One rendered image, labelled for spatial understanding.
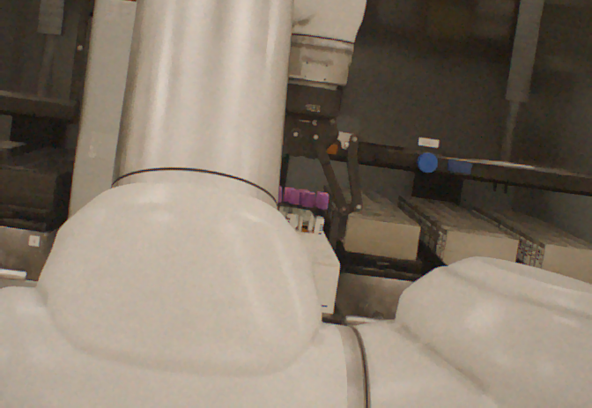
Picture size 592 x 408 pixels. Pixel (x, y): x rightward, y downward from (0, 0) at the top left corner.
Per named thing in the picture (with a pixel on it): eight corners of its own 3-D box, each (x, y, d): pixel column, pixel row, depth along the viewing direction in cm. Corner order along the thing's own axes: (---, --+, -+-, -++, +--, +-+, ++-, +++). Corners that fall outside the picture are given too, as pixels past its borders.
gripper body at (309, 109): (279, 79, 136) (269, 154, 136) (347, 89, 136) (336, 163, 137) (277, 79, 143) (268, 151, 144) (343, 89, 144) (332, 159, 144)
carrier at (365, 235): (414, 263, 170) (419, 225, 170) (416, 265, 168) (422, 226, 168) (340, 253, 170) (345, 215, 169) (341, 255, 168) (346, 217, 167)
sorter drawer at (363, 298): (306, 250, 229) (312, 208, 228) (372, 259, 230) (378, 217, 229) (332, 326, 157) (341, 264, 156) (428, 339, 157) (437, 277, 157)
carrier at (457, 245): (511, 277, 171) (517, 239, 171) (514, 278, 169) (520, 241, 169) (437, 266, 171) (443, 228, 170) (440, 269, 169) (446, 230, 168)
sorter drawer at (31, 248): (38, 214, 226) (43, 171, 225) (106, 223, 227) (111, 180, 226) (-63, 274, 154) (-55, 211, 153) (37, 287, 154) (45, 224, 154)
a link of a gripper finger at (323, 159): (306, 133, 142) (316, 129, 142) (339, 213, 143) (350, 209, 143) (307, 135, 138) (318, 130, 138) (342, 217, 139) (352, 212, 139)
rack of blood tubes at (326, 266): (245, 264, 153) (251, 220, 152) (316, 274, 153) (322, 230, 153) (244, 307, 123) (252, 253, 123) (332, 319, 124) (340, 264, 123)
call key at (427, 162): (415, 170, 166) (418, 151, 166) (435, 174, 166) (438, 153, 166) (417, 171, 165) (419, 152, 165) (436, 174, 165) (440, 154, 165)
